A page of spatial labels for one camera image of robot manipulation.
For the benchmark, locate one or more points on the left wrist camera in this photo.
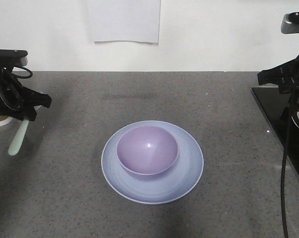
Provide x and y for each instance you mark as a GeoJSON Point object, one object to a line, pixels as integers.
{"type": "Point", "coordinates": [13, 58]}

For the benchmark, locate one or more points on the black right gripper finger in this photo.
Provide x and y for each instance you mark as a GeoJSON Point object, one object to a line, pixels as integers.
{"type": "Point", "coordinates": [287, 88]}
{"type": "Point", "coordinates": [279, 75]}

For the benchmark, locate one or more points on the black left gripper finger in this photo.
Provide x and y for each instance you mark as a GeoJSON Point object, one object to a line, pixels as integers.
{"type": "Point", "coordinates": [34, 98]}
{"type": "Point", "coordinates": [28, 114]}

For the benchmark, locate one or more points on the light blue plate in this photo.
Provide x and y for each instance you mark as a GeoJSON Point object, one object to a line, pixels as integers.
{"type": "Point", "coordinates": [166, 187]}

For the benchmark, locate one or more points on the black induction cooktop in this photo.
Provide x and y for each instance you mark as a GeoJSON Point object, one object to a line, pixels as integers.
{"type": "Point", "coordinates": [275, 108]}

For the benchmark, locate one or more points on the pale green spoon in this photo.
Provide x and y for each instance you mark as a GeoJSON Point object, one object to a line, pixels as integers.
{"type": "Point", "coordinates": [18, 139]}

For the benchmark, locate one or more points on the white paper sheet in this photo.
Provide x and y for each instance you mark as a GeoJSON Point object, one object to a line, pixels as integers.
{"type": "Point", "coordinates": [124, 20]}

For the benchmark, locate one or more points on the purple bowl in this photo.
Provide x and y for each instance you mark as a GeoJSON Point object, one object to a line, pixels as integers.
{"type": "Point", "coordinates": [147, 151]}

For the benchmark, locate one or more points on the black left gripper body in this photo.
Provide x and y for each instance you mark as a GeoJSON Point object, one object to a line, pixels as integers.
{"type": "Point", "coordinates": [12, 98]}

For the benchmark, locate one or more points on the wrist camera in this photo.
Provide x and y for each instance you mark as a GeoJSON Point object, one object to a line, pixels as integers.
{"type": "Point", "coordinates": [290, 23]}
{"type": "Point", "coordinates": [13, 58]}

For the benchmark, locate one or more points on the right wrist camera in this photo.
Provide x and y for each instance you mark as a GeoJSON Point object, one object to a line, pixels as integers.
{"type": "Point", "coordinates": [290, 23]}

